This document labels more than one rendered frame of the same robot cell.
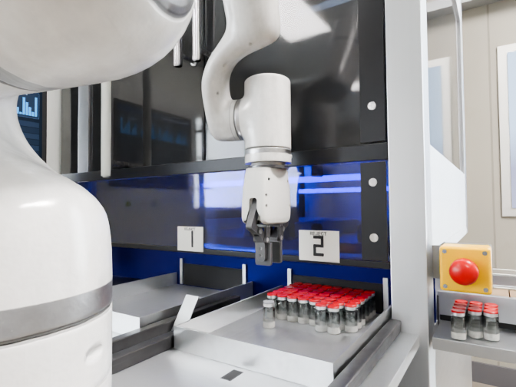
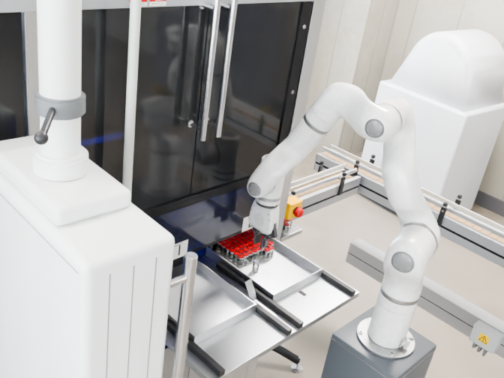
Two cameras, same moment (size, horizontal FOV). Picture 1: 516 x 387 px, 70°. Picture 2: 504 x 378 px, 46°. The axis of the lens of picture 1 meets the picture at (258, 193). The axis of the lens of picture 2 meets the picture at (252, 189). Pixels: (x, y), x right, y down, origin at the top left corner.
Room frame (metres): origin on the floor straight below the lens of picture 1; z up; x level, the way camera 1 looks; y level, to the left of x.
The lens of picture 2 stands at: (0.48, 1.72, 2.10)
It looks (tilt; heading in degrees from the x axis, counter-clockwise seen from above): 27 degrees down; 278
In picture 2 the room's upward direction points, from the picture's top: 9 degrees clockwise
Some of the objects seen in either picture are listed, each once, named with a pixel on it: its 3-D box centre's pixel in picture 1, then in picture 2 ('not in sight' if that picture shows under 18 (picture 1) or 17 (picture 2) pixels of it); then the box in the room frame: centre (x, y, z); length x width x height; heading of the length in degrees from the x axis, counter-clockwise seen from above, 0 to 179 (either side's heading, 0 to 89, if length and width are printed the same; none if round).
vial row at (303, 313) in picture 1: (309, 311); (255, 254); (0.69, -0.09, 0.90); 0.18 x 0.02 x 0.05; 57
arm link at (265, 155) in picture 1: (268, 158); (267, 197); (0.67, -0.02, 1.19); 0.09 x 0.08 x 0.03; 147
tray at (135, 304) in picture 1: (162, 296); (191, 295); (0.84, 0.22, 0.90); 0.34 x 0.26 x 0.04; 147
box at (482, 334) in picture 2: not in sight; (486, 337); (-0.33, -0.50, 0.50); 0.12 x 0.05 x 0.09; 147
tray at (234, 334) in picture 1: (299, 321); (263, 262); (0.65, -0.07, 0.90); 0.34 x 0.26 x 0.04; 147
